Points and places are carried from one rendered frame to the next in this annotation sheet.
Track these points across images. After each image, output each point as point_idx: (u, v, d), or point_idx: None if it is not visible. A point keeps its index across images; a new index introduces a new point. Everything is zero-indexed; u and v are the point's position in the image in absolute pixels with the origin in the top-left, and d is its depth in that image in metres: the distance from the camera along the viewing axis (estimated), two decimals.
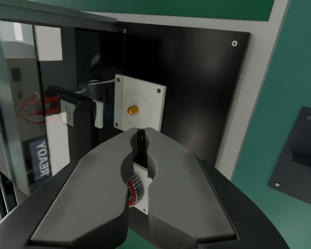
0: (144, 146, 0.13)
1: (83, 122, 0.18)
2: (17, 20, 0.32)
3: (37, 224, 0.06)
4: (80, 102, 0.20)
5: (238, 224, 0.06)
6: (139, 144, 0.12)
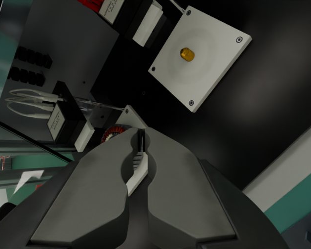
0: (144, 146, 0.13)
1: None
2: None
3: (37, 224, 0.06)
4: (2, 210, 0.16)
5: (238, 224, 0.06)
6: (139, 144, 0.12)
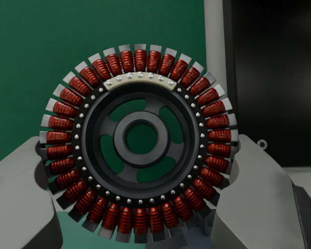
0: None
1: None
2: None
3: None
4: None
5: None
6: None
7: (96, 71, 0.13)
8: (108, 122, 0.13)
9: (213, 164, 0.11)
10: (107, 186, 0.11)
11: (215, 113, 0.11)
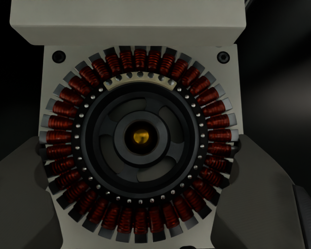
0: None
1: None
2: None
3: None
4: None
5: None
6: None
7: (96, 70, 0.13)
8: (108, 122, 0.13)
9: (213, 164, 0.11)
10: (107, 186, 0.11)
11: (215, 112, 0.11)
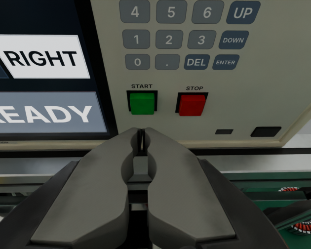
0: (144, 146, 0.13)
1: None
2: (290, 210, 0.29)
3: (37, 224, 0.06)
4: None
5: (238, 224, 0.06)
6: (139, 144, 0.12)
7: None
8: None
9: None
10: None
11: None
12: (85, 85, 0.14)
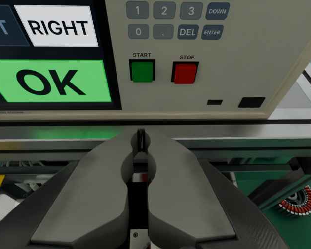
0: (144, 146, 0.13)
1: None
2: (278, 184, 0.32)
3: (37, 224, 0.06)
4: None
5: (238, 224, 0.06)
6: (139, 144, 0.12)
7: (149, 242, 0.43)
8: None
9: None
10: None
11: None
12: (94, 54, 0.16)
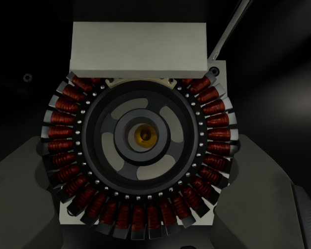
0: None
1: None
2: None
3: None
4: None
5: None
6: None
7: None
8: (109, 119, 0.13)
9: (212, 162, 0.11)
10: (106, 182, 0.11)
11: (215, 111, 0.11)
12: None
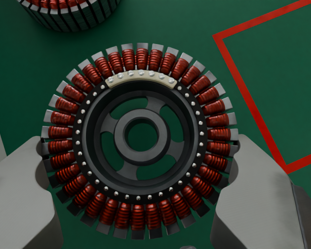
0: None
1: None
2: None
3: None
4: None
5: None
6: None
7: (98, 69, 0.14)
8: (109, 119, 0.13)
9: (212, 162, 0.11)
10: (106, 182, 0.11)
11: (215, 111, 0.11)
12: None
